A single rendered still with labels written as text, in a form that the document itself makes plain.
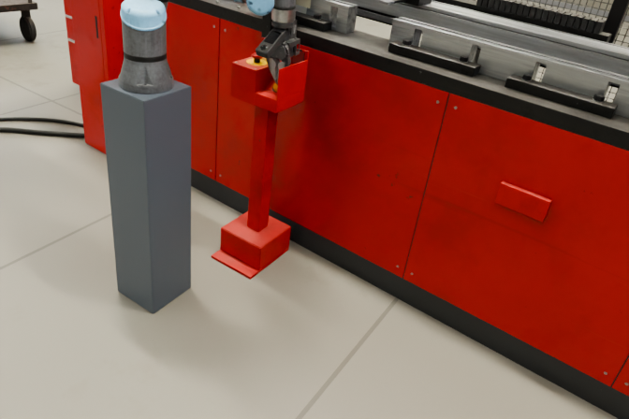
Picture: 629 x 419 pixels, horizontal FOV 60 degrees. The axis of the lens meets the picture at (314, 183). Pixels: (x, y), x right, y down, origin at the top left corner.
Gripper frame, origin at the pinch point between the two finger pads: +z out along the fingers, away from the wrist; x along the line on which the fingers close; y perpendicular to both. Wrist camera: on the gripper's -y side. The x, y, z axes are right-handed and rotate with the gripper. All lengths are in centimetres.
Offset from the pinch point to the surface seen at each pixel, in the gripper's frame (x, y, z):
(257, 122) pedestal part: 6.1, -2.4, 16.7
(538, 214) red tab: -90, 10, 18
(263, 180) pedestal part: 2.1, -3.8, 38.9
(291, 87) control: -4.9, 1.5, 1.0
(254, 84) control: 5.0, -6.0, 0.5
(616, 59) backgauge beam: -92, 52, -18
